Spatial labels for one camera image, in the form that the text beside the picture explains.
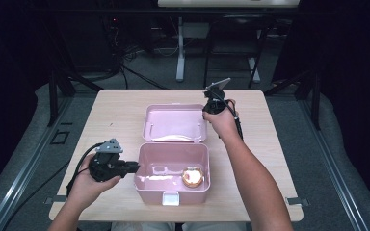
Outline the person's left hand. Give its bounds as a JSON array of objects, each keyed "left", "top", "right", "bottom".
[{"left": 68, "top": 154, "right": 122, "bottom": 210}]

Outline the black metal stand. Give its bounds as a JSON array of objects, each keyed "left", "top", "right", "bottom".
[
  {"left": 42, "top": 18, "right": 104, "bottom": 127},
  {"left": 263, "top": 67, "right": 323, "bottom": 131}
]

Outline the aluminium floor rail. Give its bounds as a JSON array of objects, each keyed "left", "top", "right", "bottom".
[
  {"left": 298, "top": 95, "right": 370, "bottom": 231},
  {"left": 0, "top": 95, "right": 75, "bottom": 231}
]

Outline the black cabinet with red light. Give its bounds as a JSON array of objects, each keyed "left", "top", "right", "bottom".
[{"left": 57, "top": 13, "right": 119, "bottom": 72}]

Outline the grey table bracket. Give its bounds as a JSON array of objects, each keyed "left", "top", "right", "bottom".
[
  {"left": 43, "top": 196, "right": 67, "bottom": 206},
  {"left": 284, "top": 196, "right": 310, "bottom": 208}
]

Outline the pink plastic box with lid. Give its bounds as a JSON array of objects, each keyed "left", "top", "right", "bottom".
[{"left": 133, "top": 103, "right": 212, "bottom": 207}]

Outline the black metal chair frame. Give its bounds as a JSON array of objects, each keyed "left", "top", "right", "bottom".
[{"left": 202, "top": 13, "right": 273, "bottom": 90}]

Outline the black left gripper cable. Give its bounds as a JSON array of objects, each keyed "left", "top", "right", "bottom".
[{"left": 65, "top": 141, "right": 106, "bottom": 197}]

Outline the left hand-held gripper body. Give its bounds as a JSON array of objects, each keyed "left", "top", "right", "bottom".
[{"left": 88, "top": 138, "right": 127, "bottom": 184}]

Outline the person's right hand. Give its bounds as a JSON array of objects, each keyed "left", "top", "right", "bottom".
[{"left": 202, "top": 98, "right": 242, "bottom": 140}]

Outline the dark curtain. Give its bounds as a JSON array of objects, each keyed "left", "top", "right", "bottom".
[
  {"left": 0, "top": 0, "right": 51, "bottom": 196},
  {"left": 297, "top": 0, "right": 370, "bottom": 203}
]

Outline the thin black cable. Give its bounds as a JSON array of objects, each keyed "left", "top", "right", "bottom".
[{"left": 0, "top": 160, "right": 71, "bottom": 231}]

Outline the white desk leg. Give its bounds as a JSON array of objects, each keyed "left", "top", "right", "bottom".
[
  {"left": 248, "top": 57, "right": 262, "bottom": 84},
  {"left": 175, "top": 15, "right": 188, "bottom": 83}
]

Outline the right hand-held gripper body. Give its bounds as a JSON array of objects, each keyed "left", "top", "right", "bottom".
[{"left": 202, "top": 77, "right": 232, "bottom": 116}]

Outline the bundle of black floor cables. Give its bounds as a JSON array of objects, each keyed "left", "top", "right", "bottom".
[{"left": 101, "top": 15, "right": 170, "bottom": 90}]

